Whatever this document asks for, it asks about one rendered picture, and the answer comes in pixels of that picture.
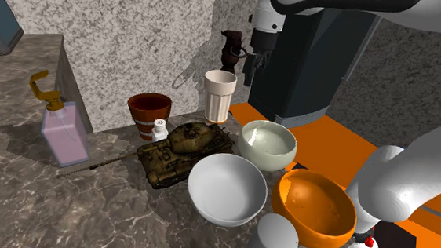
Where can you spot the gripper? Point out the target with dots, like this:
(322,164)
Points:
(263,40)

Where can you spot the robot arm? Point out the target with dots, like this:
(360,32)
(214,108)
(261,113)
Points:
(404,181)

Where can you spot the dark brown bear figure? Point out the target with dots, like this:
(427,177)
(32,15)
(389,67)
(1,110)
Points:
(231,49)

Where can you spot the cream ribbed cup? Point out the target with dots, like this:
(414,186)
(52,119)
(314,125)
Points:
(218,96)

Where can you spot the pale green bowl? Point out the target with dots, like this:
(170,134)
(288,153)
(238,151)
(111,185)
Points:
(267,145)

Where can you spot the olive toy tank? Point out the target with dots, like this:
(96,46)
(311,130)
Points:
(180,151)

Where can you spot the red-brown pot white bands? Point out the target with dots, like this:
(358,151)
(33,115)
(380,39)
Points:
(148,107)

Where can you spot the white salt shaker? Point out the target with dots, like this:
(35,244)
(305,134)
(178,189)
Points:
(160,131)

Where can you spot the white bowl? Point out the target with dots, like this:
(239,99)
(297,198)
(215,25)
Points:
(226,189)

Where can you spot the orange bowl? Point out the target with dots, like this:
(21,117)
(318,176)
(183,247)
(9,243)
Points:
(315,210)

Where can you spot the white cylinder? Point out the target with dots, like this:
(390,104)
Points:
(272,242)

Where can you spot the pink soap dispenser yellow pump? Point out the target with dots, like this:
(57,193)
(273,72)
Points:
(64,133)

